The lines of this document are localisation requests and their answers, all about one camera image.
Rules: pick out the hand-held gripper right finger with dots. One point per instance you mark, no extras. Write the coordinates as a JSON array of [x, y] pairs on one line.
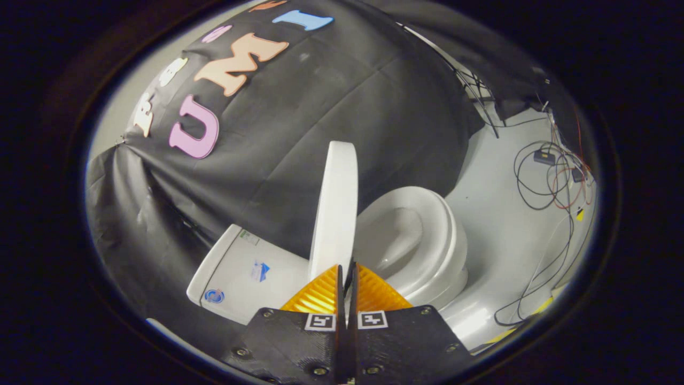
[[401, 342]]

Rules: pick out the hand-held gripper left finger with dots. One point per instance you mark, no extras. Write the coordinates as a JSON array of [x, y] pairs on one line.
[[299, 342]]

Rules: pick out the white toilet lid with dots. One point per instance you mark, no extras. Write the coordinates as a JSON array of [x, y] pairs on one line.
[[336, 208]]

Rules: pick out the white ceramic toilet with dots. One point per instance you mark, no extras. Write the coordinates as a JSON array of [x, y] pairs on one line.
[[240, 267]]

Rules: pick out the white toilet seat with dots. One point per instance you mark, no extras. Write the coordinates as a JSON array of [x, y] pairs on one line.
[[446, 235]]

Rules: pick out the black backdrop cloth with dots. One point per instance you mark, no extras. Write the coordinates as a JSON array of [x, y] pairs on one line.
[[331, 123]]

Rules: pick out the small black power adapter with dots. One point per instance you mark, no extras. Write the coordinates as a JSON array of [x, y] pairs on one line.
[[544, 156]]

